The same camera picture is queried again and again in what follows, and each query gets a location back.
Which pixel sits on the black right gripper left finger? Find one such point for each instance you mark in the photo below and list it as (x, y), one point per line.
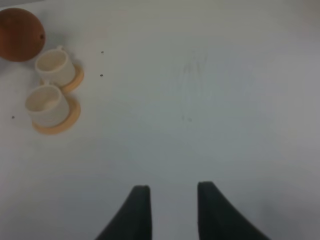
(133, 221)

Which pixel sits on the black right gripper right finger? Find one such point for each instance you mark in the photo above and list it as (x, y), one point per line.
(218, 219)

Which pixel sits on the brown round teapot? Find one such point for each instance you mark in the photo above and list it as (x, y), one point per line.
(22, 35)

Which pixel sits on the near orange coaster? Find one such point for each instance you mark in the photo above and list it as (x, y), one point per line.
(74, 114)

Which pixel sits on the orange coaster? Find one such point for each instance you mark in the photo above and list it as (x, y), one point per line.
(74, 114)
(79, 76)

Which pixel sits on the near white teacup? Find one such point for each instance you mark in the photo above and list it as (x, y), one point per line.
(47, 106)

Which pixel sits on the white teacup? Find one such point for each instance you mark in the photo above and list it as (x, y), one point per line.
(47, 106)
(55, 66)

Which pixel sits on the far orange coaster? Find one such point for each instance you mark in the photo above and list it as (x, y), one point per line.
(79, 76)

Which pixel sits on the far white teacup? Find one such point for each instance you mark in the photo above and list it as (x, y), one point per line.
(55, 66)

